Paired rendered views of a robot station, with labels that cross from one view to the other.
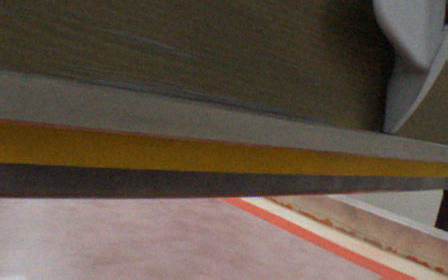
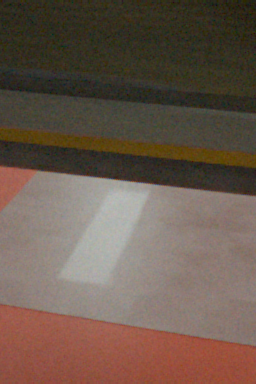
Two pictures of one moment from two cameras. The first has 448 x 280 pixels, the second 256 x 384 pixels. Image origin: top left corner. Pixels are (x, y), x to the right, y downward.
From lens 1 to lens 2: 0.17 m
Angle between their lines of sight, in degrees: 53
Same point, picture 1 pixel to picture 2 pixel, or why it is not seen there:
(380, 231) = not seen: outside the picture
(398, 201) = not seen: outside the picture
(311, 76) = (123, 23)
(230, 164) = (59, 137)
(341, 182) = not seen: outside the picture
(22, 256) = (121, 198)
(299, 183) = (198, 174)
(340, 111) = (213, 72)
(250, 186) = (100, 167)
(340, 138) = (140, 121)
